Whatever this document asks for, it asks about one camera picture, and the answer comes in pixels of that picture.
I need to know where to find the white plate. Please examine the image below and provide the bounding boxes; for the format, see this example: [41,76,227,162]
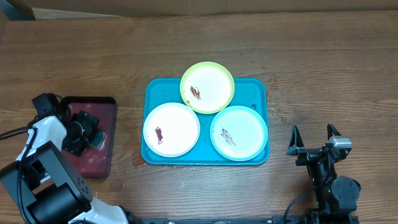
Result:
[142,103,200,157]

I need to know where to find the blue plastic tray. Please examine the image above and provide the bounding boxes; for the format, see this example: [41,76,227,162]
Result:
[141,78,271,166]

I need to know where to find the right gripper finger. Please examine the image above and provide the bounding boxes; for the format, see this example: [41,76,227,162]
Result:
[286,124,304,156]
[327,123,341,139]

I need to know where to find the green scrubbing sponge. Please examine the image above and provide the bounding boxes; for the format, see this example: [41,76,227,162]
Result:
[89,131,106,148]

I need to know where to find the green rimmed plate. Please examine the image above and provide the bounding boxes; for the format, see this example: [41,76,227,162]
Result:
[180,62,235,114]

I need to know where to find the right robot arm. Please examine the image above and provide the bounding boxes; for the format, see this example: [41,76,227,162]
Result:
[283,123,361,223]

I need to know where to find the light blue rimmed plate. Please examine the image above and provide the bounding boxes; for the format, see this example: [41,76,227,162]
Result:
[210,106,268,162]

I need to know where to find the cardboard box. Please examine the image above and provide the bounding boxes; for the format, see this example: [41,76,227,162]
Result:
[8,0,397,17]

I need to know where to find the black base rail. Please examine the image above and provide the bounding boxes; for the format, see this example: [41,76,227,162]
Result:
[139,215,312,224]

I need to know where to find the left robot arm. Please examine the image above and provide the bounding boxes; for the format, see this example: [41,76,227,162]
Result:
[1,93,139,223]

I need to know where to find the black tray with red water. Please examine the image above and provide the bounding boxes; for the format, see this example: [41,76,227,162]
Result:
[62,96,117,179]

